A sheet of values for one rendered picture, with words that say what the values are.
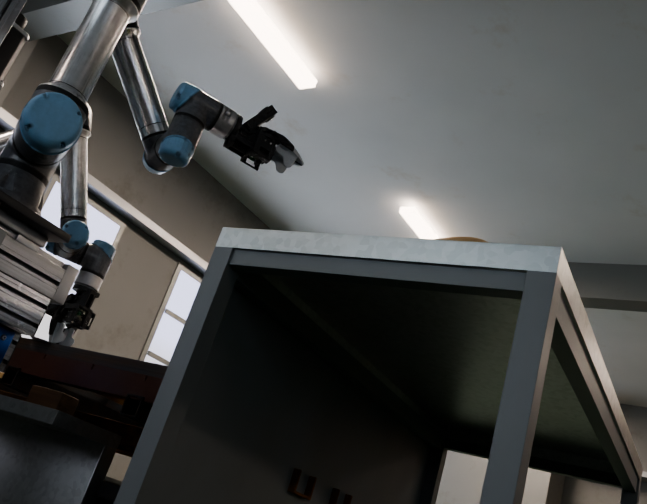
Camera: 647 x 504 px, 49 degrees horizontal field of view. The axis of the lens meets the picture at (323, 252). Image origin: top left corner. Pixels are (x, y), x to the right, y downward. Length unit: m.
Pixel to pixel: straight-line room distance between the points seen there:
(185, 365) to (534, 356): 0.56
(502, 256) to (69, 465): 1.10
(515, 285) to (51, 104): 1.00
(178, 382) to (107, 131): 4.49
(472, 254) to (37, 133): 0.92
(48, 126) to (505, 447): 1.08
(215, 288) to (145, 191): 4.58
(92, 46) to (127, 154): 4.05
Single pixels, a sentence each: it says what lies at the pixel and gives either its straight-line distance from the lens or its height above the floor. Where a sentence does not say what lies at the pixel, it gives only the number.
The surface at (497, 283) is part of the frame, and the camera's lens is 1.04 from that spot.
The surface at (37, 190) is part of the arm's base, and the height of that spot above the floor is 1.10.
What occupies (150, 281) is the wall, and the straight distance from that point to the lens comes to 5.85.
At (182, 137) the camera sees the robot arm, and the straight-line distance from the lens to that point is 1.68.
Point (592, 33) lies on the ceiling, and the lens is 3.87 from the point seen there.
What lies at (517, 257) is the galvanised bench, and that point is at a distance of 1.04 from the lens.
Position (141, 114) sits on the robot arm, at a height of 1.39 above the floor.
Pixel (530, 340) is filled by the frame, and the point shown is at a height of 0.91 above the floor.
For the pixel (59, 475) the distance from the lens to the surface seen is 1.75.
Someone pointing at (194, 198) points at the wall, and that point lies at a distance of 6.17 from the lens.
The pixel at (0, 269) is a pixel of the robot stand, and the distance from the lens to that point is 1.63.
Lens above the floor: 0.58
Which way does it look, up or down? 22 degrees up
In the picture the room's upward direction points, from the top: 18 degrees clockwise
